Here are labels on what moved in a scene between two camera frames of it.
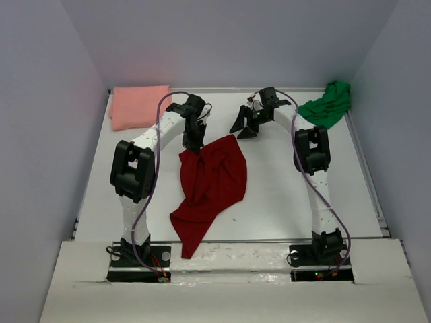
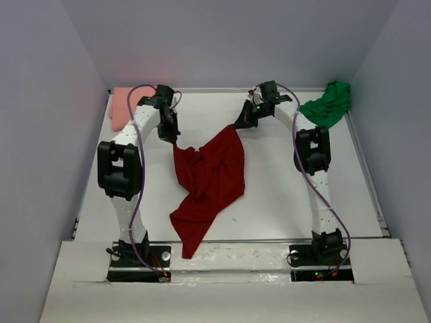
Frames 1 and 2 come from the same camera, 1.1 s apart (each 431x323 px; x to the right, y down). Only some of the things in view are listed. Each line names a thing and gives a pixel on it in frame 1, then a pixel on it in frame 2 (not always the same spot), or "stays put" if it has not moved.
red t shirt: x=213 y=173 stays put
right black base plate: x=306 y=268 stays put
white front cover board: x=231 y=282 stays put
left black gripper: x=195 y=146 -> x=172 y=135
